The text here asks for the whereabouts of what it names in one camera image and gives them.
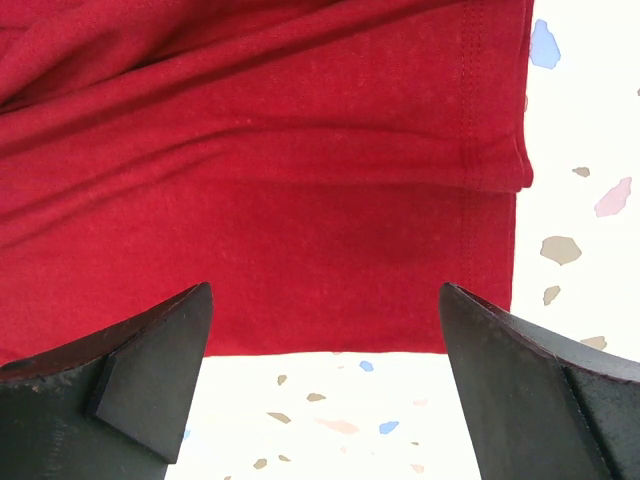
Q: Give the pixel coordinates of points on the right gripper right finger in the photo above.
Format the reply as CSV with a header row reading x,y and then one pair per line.
x,y
538,405

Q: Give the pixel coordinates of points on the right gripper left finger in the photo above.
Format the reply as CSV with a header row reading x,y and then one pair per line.
x,y
112,405

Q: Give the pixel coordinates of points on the dark red t shirt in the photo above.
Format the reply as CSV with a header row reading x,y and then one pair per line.
x,y
324,165

